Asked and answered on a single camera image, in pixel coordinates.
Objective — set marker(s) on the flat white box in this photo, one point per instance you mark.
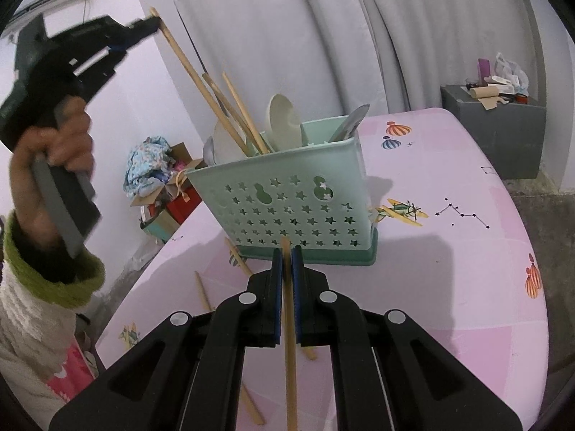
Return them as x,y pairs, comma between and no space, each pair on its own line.
499,81

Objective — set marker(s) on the small red jar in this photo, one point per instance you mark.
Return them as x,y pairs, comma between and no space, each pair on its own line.
521,98

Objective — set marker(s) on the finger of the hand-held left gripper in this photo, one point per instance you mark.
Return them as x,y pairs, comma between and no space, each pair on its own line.
139,31

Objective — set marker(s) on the pink floral clothing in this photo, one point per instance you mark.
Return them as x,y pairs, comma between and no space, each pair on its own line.
72,372

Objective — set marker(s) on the teal paper bag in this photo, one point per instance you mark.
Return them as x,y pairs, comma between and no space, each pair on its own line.
161,226

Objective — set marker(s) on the grey cabinet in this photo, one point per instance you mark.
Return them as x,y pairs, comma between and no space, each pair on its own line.
494,139

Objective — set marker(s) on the red gift bag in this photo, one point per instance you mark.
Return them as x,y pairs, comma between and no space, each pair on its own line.
184,204

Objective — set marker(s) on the small dark jar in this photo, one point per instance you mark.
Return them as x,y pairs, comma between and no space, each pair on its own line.
471,84

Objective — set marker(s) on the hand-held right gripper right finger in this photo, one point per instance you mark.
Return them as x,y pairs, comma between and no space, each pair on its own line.
297,296

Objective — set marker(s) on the grey curtain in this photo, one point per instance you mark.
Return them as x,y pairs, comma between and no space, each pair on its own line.
426,22
269,18

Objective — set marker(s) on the purple cup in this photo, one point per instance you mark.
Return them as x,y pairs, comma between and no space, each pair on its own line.
483,72

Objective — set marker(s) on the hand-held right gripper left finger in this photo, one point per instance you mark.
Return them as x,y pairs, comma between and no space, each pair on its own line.
277,296

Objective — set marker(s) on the person's left forearm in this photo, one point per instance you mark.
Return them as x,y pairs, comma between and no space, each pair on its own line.
31,332

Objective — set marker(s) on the pale green round bowl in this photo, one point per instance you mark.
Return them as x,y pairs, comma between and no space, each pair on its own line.
284,121

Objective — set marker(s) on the person's left hand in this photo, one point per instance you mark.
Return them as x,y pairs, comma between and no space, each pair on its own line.
67,143

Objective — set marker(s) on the pink printed tablecloth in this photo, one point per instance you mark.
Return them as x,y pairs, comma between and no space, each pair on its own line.
449,278

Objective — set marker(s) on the steel kitchen knife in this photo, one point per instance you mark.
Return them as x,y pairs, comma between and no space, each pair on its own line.
352,121

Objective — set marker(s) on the green star-cutout utensil basket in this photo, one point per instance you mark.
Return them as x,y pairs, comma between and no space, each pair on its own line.
278,197

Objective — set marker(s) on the brown paper roll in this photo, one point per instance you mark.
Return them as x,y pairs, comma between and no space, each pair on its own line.
483,93

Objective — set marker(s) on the metal spoon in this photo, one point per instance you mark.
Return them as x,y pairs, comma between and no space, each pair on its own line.
208,152

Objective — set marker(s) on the white plastic bag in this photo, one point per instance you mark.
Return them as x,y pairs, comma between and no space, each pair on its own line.
510,69

